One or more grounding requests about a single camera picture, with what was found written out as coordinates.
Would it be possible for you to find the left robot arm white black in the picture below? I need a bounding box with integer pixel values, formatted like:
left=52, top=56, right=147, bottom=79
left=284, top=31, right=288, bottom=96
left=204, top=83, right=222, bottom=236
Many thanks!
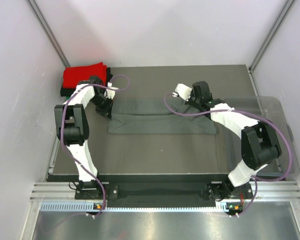
left=54, top=77, right=118, bottom=200

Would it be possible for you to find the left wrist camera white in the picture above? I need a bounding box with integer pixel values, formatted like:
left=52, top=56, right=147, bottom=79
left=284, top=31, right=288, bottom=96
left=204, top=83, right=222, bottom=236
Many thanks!
left=104, top=82, right=119, bottom=100

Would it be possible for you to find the grey t shirt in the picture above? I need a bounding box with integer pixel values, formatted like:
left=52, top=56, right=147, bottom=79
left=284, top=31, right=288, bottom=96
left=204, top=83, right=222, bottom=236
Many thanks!
left=107, top=98, right=218, bottom=135

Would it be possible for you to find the black folded t shirt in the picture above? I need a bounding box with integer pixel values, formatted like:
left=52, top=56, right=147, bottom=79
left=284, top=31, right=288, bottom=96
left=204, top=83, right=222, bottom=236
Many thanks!
left=60, top=67, right=113, bottom=97

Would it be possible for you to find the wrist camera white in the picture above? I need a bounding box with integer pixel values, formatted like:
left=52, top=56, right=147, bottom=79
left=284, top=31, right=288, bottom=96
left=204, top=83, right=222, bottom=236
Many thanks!
left=172, top=83, right=193, bottom=102
left=104, top=82, right=119, bottom=100

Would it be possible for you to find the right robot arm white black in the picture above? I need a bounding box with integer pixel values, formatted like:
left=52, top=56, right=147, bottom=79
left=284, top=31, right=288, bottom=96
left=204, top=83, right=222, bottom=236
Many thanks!
left=175, top=81, right=282, bottom=201

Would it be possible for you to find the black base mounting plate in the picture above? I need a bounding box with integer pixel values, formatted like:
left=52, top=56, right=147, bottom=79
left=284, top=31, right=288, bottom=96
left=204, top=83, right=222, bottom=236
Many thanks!
left=68, top=173, right=253, bottom=207

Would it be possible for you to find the right corner aluminium post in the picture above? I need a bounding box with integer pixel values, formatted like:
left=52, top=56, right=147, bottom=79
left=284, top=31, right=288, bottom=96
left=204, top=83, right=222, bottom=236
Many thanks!
left=248, top=0, right=296, bottom=74

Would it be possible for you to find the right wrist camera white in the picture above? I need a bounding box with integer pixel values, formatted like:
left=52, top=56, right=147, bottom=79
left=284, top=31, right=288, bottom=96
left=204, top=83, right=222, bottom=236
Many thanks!
left=172, top=83, right=193, bottom=102

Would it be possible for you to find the left corner aluminium post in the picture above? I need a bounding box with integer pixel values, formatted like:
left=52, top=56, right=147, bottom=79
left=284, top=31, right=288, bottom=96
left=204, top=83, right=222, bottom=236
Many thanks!
left=25, top=0, right=71, bottom=68

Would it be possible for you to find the red folded t shirt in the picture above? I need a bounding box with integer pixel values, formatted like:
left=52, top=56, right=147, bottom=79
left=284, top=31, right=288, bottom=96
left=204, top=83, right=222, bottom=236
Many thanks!
left=62, top=62, right=107, bottom=89

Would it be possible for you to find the clear plastic bin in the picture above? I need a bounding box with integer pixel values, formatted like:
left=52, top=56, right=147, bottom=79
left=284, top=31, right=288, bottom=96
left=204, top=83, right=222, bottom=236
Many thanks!
left=223, top=96, right=300, bottom=178

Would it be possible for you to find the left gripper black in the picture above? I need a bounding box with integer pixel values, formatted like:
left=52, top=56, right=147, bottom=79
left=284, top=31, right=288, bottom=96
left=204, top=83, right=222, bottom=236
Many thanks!
left=89, top=94, right=115, bottom=121

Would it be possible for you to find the corner aluminium post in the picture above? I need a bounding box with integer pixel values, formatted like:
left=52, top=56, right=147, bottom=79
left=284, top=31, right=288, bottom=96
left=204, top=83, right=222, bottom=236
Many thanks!
left=248, top=0, right=296, bottom=74
left=25, top=0, right=71, bottom=68

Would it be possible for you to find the aluminium frame rail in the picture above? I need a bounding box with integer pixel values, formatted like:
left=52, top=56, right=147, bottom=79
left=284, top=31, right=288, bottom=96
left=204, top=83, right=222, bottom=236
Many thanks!
left=30, top=181, right=300, bottom=202

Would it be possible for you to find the slotted cable duct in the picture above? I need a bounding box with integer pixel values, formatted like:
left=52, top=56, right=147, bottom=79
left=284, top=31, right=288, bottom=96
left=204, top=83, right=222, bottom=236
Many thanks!
left=40, top=201, right=243, bottom=213

